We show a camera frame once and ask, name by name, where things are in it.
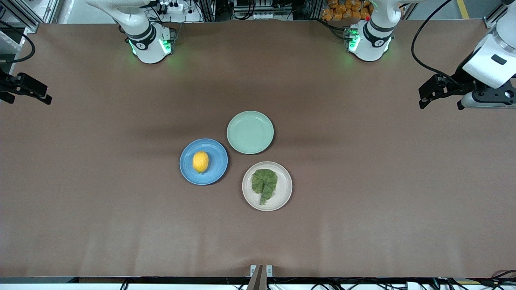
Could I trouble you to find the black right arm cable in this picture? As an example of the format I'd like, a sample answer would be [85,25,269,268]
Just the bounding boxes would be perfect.
[0,20,36,64]

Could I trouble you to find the green lettuce leaf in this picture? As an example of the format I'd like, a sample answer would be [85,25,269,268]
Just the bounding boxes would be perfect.
[251,169,279,205]

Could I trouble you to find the light green plate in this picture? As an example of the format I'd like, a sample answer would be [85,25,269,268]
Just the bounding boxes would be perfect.
[227,111,275,155]

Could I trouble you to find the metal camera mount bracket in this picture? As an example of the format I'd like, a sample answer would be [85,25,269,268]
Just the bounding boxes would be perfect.
[247,265,273,290]

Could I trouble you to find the brown table mat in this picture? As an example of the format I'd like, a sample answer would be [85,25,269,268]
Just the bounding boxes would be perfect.
[0,18,516,278]

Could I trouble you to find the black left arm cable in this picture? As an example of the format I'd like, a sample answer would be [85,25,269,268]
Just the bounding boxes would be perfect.
[411,0,464,81]

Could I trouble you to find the yellow lemon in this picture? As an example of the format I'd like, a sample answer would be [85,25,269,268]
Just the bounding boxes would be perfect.
[192,151,209,174]

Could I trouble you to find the blue plate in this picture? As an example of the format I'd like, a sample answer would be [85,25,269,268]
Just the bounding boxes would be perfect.
[180,139,229,186]

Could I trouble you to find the beige plate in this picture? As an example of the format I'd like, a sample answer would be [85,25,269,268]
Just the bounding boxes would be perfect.
[242,161,293,212]

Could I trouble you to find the white power strip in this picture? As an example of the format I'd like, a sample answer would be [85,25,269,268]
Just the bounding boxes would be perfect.
[159,1,185,13]

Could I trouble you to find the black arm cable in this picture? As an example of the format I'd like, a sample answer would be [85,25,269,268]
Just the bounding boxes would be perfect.
[411,0,464,81]
[0,20,36,64]

